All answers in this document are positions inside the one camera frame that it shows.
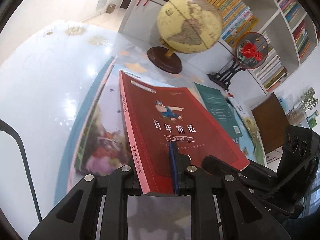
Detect white rabbit hill book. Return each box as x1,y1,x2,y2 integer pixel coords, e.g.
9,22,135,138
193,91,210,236
74,56,176,178

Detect red fairy tale book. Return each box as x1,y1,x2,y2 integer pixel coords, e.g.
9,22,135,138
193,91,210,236
119,70,249,195

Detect brown wooden cabinet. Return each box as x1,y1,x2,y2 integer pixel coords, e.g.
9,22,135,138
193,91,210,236
252,93,289,154

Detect potted green plant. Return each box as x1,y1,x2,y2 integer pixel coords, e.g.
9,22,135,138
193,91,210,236
300,87,319,112

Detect dark teal book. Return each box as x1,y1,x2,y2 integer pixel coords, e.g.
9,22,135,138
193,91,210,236
194,83,242,139

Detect round embroidered fan on stand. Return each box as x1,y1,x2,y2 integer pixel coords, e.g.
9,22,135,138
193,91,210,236
208,32,268,91

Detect white bookshelf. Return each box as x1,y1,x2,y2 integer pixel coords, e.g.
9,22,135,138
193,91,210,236
120,0,319,94

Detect yellow antique globe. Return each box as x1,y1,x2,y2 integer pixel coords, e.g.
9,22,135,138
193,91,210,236
147,0,223,74

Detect black cable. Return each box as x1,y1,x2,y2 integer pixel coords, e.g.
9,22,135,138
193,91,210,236
0,119,43,223

